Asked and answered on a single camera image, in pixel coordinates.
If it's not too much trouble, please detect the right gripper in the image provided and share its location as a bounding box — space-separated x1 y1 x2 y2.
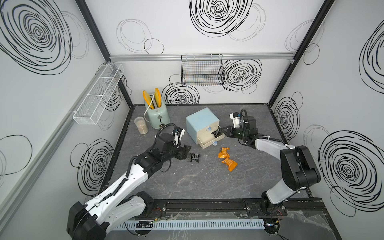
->
220 125 248 140

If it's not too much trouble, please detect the cream drawer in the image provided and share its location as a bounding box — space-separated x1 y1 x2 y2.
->
197 127 225 150

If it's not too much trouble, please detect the blue cream drawer cabinet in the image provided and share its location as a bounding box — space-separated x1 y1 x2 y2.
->
186 108 220 144

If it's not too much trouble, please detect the orange cookie packet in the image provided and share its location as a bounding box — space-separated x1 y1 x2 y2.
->
222 158 238 172
218 147 230 159

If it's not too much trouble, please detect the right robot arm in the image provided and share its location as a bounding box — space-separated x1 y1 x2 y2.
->
219 109 321 215

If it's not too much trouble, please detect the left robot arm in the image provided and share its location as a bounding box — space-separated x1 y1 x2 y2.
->
67 123 192 240

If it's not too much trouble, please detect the mint green toaster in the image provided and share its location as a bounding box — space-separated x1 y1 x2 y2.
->
147 103 171 129

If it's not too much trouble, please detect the clear plastic cup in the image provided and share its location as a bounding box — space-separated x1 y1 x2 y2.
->
134 117 149 135

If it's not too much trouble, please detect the yellow toast slice right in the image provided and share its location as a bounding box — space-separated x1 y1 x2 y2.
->
155 88 162 108

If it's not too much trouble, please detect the yellow toast slice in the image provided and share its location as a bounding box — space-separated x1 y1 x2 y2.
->
155 88 162 108
143 91 155 110

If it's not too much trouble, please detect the yellow toast slice left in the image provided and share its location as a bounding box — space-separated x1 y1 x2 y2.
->
143 91 155 110

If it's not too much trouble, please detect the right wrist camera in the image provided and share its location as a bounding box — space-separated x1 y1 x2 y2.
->
230 112 244 129

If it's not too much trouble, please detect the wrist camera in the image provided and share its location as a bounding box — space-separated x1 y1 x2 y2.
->
230 112 244 129
175 127 185 139

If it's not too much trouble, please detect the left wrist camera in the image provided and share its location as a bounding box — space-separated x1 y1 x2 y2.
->
175 127 185 139

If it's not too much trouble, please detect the black wire wall basket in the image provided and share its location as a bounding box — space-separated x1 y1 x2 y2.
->
181 54 223 87

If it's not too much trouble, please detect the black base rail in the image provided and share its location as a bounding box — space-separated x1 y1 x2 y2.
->
127 198 326 219

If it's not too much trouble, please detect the slotted grey cable duct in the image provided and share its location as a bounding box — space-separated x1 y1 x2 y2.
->
115 219 266 231

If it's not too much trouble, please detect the white mesh wall shelf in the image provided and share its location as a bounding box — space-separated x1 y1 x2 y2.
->
73 63 124 125

